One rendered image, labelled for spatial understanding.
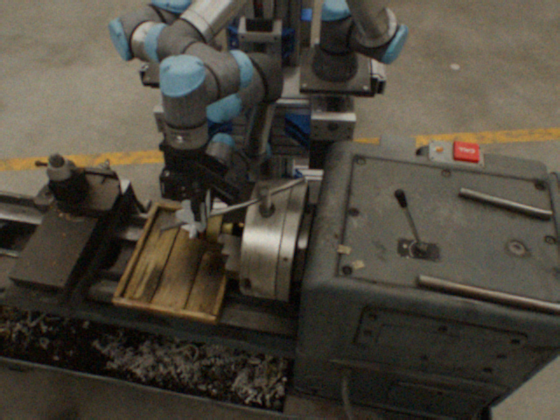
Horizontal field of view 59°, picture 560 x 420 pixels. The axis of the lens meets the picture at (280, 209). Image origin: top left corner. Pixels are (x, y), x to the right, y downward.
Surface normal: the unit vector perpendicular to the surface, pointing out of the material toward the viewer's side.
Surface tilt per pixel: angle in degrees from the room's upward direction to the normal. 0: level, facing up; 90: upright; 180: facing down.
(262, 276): 70
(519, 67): 0
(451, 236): 0
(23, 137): 0
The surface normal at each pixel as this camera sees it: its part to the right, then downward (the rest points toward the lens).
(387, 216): 0.00, -0.61
